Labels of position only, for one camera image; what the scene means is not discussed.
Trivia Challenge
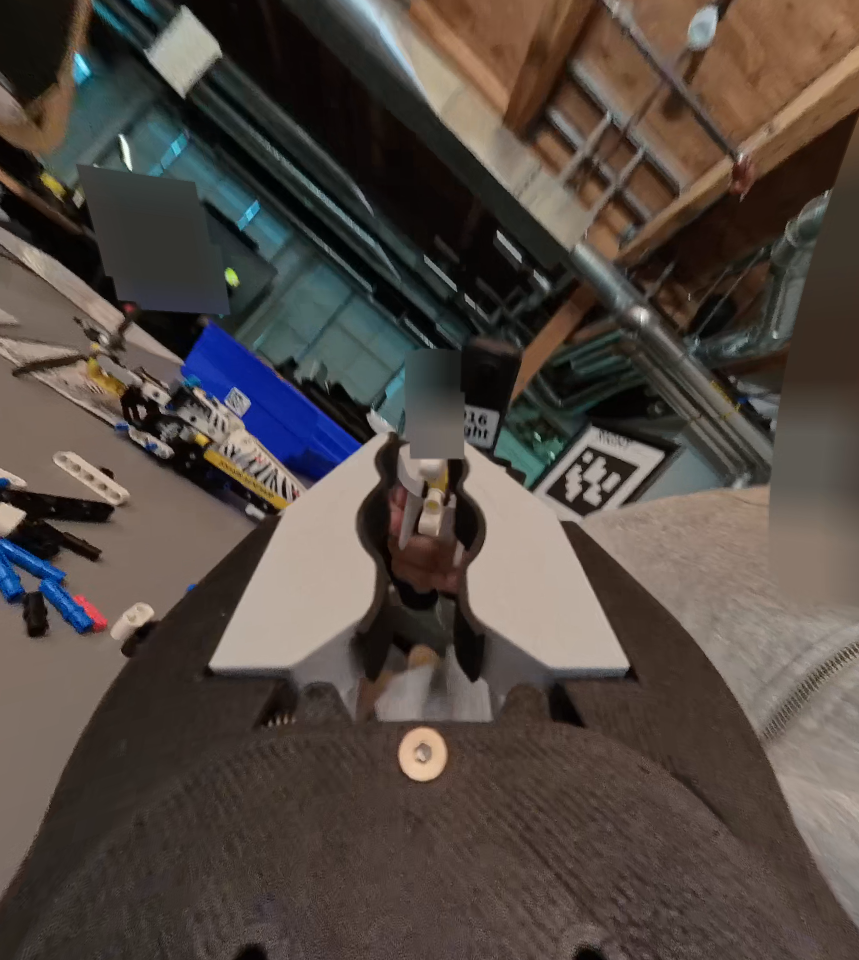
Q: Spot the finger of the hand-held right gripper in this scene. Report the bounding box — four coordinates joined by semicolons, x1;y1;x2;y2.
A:
398;459;422;547

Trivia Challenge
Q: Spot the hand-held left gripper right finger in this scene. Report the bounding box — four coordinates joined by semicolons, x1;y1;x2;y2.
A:
449;447;633;719

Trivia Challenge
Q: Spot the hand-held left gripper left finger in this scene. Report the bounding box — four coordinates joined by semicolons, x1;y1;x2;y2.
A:
206;432;402;721

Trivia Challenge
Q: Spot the small white brick piece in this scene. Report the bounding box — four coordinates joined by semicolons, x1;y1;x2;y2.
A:
418;457;453;537

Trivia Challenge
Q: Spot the zebra striped lego helicopter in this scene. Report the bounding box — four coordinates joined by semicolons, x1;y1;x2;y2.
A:
13;315;303;515

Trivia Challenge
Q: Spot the silver round duct elbow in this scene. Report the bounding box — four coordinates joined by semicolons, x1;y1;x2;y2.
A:
763;191;834;342

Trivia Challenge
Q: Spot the white lego beam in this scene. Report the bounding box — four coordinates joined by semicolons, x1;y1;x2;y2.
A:
52;450;132;507

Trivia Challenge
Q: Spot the pile of loose lego pieces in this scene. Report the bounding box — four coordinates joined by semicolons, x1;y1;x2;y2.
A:
0;416;157;657

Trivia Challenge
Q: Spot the blue storage bin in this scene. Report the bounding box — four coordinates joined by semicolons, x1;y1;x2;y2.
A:
180;321;365;483

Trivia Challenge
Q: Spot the black monitor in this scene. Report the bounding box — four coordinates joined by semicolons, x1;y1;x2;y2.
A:
228;217;282;312

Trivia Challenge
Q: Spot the person's grey hoodie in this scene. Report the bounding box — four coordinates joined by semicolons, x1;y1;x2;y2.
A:
583;483;859;960

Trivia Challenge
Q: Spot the zebra sticker sheet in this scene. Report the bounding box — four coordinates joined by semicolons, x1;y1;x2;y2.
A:
0;324;149;429

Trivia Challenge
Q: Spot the ceiling sprinkler pipe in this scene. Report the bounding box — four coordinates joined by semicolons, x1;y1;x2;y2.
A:
600;0;757;196

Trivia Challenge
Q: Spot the round pendant lamp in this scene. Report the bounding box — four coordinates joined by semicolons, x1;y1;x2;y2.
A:
686;3;723;52

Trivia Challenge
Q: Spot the white hanging sign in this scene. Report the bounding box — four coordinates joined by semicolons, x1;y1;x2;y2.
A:
143;7;224;99

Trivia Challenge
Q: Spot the silver ventilation duct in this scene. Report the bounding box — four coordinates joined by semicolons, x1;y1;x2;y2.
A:
174;0;783;489

